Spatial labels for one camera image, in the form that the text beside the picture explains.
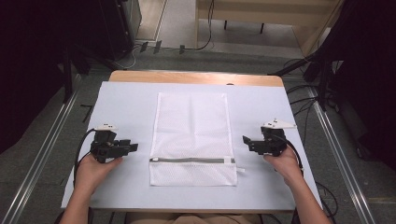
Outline white table cover sheet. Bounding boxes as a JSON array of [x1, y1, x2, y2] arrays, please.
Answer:
[[61, 80, 323, 213]]

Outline wooden table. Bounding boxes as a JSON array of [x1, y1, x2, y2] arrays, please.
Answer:
[[108, 69, 285, 89]]

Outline black floor cables bundle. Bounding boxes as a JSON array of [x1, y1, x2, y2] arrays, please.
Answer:
[[283, 57, 321, 145]]

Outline black cabinet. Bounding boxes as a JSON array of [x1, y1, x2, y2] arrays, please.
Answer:
[[98, 0, 143, 63]]

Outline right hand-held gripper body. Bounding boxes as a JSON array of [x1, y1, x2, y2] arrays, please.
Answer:
[[253, 118, 298, 158]]

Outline black hanging cable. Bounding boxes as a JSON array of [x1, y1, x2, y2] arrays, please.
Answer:
[[186, 0, 217, 52]]

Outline metal floor rail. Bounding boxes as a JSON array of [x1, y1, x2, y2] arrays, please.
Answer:
[[306, 86, 377, 224], [0, 91, 80, 224]]

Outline person's left hand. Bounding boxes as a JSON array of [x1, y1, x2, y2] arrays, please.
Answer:
[[74, 153, 124, 196]]

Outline person's tan trousers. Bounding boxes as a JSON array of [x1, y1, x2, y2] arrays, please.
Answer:
[[125, 212, 264, 224]]

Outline black curtain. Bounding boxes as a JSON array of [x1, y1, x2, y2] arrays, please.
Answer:
[[0, 0, 110, 155], [311, 0, 396, 172]]

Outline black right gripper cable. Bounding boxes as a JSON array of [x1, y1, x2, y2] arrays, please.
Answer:
[[272, 133, 305, 179]]

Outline black tripod stand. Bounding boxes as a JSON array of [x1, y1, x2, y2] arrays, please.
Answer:
[[270, 51, 339, 112]]

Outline black floor cable loop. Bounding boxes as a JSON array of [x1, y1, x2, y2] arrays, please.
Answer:
[[313, 181, 340, 224]]

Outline light wooden bench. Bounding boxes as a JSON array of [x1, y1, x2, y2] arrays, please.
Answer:
[[193, 0, 345, 58]]

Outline black metal stand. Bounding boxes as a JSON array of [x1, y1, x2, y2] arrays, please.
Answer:
[[61, 46, 77, 105]]

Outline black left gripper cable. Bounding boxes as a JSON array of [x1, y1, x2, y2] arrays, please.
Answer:
[[72, 127, 98, 189]]

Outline white mesh laundry bag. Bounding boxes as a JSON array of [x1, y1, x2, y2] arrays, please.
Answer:
[[148, 91, 246, 188]]

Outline person's right hand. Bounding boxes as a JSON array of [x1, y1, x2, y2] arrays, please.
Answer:
[[263, 145, 305, 189]]

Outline white floor cable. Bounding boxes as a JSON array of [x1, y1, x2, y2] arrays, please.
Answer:
[[113, 42, 143, 71]]

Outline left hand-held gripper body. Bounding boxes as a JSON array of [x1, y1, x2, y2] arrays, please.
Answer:
[[90, 123, 121, 164]]

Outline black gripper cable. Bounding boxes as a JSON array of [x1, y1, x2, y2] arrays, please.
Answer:
[[72, 127, 98, 189], [272, 133, 305, 179]]

